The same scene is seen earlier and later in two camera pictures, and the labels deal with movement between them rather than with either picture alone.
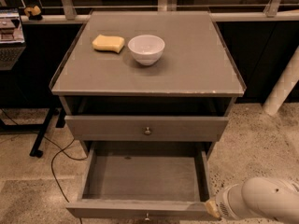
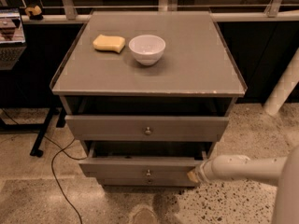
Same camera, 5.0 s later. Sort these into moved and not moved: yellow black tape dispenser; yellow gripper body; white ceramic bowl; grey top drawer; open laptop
Moved: yellow gripper body
Not moved: grey top drawer; white ceramic bowl; open laptop; yellow black tape dispenser
